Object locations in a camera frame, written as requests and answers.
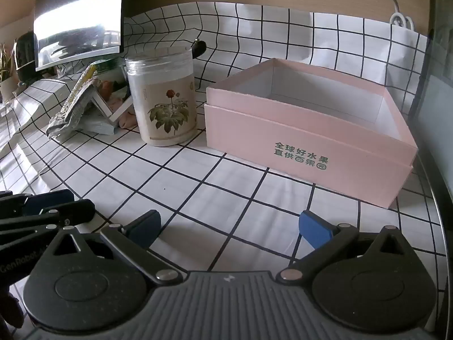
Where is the pink soft item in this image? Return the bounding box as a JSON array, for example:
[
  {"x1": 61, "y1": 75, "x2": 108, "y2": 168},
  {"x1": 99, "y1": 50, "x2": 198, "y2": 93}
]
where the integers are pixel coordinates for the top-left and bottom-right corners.
[{"x1": 101, "y1": 80, "x2": 137, "y2": 128}]

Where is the clear jar with flower label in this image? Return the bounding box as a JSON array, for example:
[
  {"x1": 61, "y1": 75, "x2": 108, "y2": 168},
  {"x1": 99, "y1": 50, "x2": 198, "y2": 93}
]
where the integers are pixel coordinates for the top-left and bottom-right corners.
[{"x1": 125, "y1": 46, "x2": 198, "y2": 146}]

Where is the jar with green lid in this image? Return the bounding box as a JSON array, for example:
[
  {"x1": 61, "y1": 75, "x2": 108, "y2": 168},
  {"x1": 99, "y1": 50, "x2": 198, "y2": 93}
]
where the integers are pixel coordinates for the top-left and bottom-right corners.
[{"x1": 90, "y1": 58, "x2": 125, "y2": 78}]

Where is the dark glass panel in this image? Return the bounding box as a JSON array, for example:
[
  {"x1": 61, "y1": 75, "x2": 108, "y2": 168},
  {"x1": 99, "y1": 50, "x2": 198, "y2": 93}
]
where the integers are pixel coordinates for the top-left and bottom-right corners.
[{"x1": 407, "y1": 0, "x2": 453, "y2": 220}]

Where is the small white frame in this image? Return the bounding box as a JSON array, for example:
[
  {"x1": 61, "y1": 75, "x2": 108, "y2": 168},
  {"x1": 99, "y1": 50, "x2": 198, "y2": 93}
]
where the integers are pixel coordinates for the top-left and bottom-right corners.
[{"x1": 90, "y1": 90, "x2": 134, "y2": 125}]

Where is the person's left hand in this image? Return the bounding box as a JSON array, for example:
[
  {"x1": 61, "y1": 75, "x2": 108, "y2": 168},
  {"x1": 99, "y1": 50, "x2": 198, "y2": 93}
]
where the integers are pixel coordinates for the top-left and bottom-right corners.
[{"x1": 0, "y1": 286, "x2": 25, "y2": 328}]

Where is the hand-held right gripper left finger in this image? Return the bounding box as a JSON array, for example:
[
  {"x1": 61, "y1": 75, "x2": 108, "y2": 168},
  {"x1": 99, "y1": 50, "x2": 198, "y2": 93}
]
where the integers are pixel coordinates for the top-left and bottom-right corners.
[{"x1": 46, "y1": 210, "x2": 183, "y2": 286}]

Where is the white checkered tablecloth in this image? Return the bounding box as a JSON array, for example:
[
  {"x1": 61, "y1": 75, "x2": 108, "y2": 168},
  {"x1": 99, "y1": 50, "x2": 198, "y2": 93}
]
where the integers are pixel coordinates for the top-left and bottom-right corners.
[{"x1": 0, "y1": 2, "x2": 446, "y2": 326}]

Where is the computer monitor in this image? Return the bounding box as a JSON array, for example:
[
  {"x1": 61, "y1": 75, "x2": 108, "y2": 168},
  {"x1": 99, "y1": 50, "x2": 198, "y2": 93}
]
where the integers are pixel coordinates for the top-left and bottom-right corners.
[{"x1": 33, "y1": 0, "x2": 125, "y2": 72}]

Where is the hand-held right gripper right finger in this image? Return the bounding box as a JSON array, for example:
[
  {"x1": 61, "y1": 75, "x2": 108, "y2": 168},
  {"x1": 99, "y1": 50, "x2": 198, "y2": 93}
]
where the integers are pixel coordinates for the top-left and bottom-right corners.
[{"x1": 277, "y1": 211, "x2": 411, "y2": 284}]

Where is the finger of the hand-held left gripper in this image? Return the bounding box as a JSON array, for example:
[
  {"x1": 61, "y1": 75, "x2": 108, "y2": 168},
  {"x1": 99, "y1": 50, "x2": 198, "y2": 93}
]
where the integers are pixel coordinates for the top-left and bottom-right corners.
[
  {"x1": 0, "y1": 189, "x2": 75, "y2": 217},
  {"x1": 0, "y1": 199, "x2": 96, "y2": 246}
]

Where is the pink cardboard box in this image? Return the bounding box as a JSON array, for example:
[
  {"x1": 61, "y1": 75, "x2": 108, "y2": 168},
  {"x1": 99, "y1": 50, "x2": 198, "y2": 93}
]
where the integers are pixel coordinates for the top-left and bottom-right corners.
[{"x1": 203, "y1": 58, "x2": 419, "y2": 209}]

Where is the teal packet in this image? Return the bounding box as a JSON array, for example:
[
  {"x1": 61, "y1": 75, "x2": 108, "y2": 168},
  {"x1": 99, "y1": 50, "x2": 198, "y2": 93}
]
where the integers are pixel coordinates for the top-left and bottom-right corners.
[{"x1": 80, "y1": 115, "x2": 117, "y2": 135}]

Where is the black plush object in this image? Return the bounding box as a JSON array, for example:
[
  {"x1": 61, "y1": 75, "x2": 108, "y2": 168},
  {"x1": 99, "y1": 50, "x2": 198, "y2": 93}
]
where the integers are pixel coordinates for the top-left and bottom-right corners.
[{"x1": 191, "y1": 38, "x2": 208, "y2": 59}]

